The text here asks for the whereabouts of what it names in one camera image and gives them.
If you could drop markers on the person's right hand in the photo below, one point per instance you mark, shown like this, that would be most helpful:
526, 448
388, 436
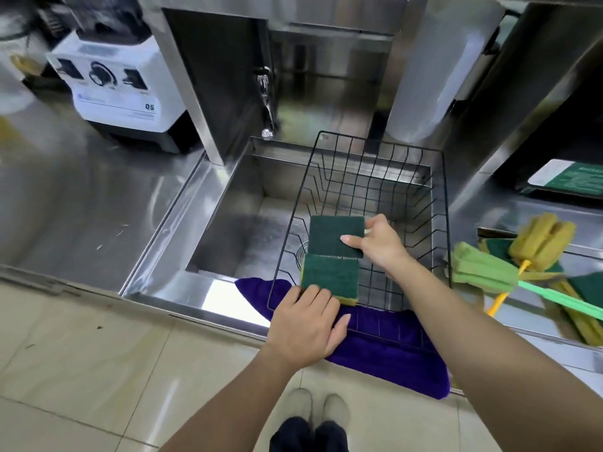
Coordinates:
384, 244

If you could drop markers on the person's left hand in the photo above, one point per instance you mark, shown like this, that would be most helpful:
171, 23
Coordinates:
306, 329

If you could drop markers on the green yellow scouring sponge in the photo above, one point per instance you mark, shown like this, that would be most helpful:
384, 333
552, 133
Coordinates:
330, 275
330, 235
492, 245
586, 287

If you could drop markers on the person's right forearm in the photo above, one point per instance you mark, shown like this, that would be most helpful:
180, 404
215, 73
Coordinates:
494, 362

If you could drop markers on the person's left forearm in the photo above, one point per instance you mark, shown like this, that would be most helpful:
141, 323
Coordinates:
226, 409

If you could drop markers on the person's right beige shoe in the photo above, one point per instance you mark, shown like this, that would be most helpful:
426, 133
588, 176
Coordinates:
335, 411

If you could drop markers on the person's dark trousers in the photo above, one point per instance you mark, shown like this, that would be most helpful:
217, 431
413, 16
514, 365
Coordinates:
306, 440

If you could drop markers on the round sink drain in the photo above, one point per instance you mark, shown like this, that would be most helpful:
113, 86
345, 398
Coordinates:
301, 249

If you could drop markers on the purple cloth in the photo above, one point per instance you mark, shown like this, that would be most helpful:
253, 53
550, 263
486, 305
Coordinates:
391, 367

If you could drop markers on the stainless steel sink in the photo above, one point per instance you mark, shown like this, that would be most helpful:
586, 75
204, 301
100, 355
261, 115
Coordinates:
226, 230

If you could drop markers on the white plastic cylindrical container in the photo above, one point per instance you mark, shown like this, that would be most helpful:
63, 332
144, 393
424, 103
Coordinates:
433, 75

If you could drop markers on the chrome faucet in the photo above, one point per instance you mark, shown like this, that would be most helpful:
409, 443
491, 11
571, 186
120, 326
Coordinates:
267, 108

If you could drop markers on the shallow steel drip tray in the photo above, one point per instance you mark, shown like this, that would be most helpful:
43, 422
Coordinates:
589, 261

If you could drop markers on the black machine with green label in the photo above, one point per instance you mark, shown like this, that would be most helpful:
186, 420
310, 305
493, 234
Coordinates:
579, 136

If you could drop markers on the stainless steel shelf rack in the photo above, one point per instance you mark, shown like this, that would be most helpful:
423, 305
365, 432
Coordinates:
188, 65

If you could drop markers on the white black blender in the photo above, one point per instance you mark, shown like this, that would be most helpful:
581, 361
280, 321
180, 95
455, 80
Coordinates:
127, 89

